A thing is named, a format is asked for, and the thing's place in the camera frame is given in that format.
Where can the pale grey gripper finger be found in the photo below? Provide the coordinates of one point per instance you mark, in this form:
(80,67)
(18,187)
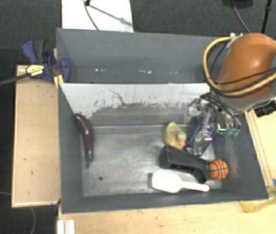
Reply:
(206,136)
(198,145)

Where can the dark blue object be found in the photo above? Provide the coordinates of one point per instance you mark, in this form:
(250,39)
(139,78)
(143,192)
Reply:
(191,133)

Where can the black stapler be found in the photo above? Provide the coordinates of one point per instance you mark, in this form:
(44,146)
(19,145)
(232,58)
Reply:
(182,161)

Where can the yellow rubber duck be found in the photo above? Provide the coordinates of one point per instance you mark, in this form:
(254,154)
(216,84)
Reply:
(174,135)

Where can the orange toy basketball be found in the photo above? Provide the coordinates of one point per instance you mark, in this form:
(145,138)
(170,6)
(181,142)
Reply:
(218,169)

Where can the white plastic scoop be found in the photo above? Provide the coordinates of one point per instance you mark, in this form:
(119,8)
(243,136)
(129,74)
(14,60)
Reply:
(169,182)

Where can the grey metal bin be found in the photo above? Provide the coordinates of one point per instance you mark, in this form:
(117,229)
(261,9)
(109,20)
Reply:
(128,145)

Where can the purple toy eggplant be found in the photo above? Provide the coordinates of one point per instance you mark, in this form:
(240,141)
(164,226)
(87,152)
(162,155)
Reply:
(87,135)

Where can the pale wood board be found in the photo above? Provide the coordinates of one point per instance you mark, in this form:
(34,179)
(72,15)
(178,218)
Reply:
(35,135)

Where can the black cylinder on white bracket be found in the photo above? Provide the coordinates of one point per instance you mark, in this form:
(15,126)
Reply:
(267,109)

